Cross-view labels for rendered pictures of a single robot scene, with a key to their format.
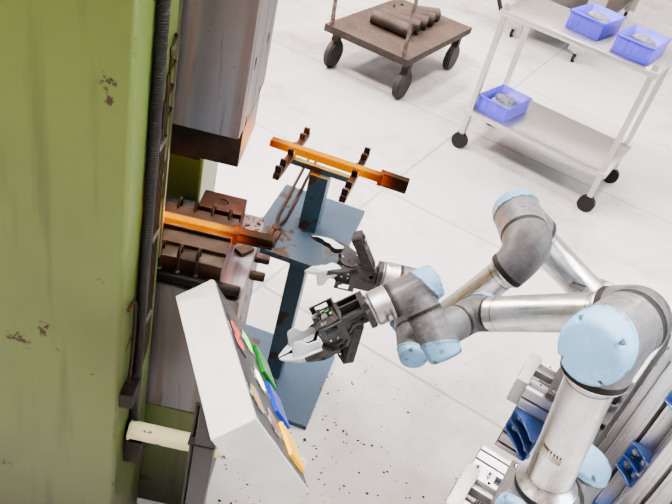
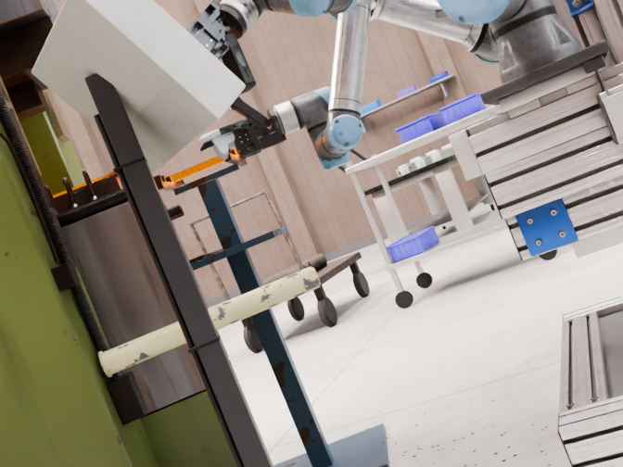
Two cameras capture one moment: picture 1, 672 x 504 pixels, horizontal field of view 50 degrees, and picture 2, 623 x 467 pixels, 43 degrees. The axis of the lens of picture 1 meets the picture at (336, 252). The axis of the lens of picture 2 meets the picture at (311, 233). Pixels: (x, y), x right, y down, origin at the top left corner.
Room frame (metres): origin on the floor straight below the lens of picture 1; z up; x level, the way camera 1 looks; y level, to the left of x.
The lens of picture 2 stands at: (-0.42, -0.03, 0.73)
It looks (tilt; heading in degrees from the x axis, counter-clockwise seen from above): 1 degrees down; 358
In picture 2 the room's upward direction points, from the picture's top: 22 degrees counter-clockwise
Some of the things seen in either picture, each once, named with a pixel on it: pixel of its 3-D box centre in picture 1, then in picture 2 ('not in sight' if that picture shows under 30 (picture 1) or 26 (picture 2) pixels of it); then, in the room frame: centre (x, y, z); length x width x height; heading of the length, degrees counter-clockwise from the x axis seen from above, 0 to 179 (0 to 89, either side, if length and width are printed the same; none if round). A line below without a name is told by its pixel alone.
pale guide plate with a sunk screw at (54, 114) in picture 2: not in sight; (52, 109); (1.74, 0.41, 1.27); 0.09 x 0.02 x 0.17; 4
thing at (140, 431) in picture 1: (217, 448); (212, 319); (1.10, 0.15, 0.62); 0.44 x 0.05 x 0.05; 94
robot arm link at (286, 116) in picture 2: (388, 275); (285, 119); (1.49, -0.15, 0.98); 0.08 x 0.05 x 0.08; 4
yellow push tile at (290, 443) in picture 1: (289, 447); not in sight; (0.85, -0.01, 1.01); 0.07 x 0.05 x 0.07; 29
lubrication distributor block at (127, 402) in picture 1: (130, 392); (66, 276); (1.05, 0.36, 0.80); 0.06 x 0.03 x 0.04; 4
